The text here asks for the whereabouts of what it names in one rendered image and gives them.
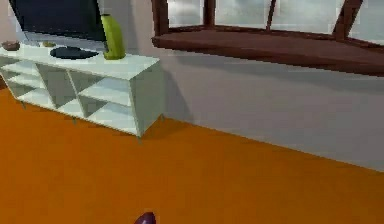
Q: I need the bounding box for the white open shelf unit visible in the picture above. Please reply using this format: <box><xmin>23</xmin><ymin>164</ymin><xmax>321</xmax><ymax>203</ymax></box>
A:
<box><xmin>0</xmin><ymin>39</ymin><xmax>166</xmax><ymax>138</ymax></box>

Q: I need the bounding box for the brown framed window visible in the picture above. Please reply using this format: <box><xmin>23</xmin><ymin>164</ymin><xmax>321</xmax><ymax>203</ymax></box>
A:
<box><xmin>150</xmin><ymin>0</ymin><xmax>384</xmax><ymax>78</ymax></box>

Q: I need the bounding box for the green vase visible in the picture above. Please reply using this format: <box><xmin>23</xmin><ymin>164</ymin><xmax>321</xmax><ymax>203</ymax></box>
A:
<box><xmin>100</xmin><ymin>13</ymin><xmax>127</xmax><ymax>61</ymax></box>

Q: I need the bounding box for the purple rounded object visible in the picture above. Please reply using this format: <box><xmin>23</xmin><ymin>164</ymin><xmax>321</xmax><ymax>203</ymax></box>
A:
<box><xmin>134</xmin><ymin>211</ymin><xmax>157</xmax><ymax>224</ymax></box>

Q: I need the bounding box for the black television set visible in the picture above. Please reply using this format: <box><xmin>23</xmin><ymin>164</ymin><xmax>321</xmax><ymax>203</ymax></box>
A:
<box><xmin>8</xmin><ymin>0</ymin><xmax>107</xmax><ymax>42</ymax></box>

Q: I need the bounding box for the brown bowl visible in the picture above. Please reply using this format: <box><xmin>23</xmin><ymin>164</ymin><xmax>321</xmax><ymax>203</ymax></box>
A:
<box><xmin>1</xmin><ymin>40</ymin><xmax>21</xmax><ymax>52</ymax></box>

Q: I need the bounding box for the black record disc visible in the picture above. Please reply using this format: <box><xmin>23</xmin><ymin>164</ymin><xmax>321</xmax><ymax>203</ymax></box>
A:
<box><xmin>49</xmin><ymin>46</ymin><xmax>100</xmax><ymax>61</ymax></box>

